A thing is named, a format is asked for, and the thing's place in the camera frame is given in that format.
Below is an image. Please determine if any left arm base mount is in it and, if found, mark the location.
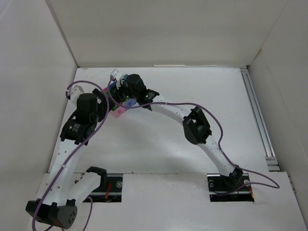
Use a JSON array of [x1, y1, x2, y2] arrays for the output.
[[80, 167, 123, 203]]

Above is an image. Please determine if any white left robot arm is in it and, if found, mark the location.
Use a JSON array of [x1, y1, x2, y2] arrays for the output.
[[26, 89, 109, 229]]

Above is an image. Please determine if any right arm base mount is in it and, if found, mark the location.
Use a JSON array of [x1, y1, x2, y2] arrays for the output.
[[207, 170, 254, 202]]

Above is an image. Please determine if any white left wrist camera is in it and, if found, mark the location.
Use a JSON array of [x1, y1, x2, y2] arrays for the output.
[[65, 85, 85, 106]]

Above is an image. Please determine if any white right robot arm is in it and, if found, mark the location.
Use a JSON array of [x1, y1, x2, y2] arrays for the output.
[[107, 70, 243, 187]]

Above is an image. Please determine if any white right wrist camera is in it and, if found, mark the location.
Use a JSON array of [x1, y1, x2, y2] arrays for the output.
[[110, 69, 125, 89]]

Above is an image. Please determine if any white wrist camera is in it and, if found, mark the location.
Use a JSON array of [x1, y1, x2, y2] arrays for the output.
[[110, 69, 125, 89], [65, 85, 85, 106]]

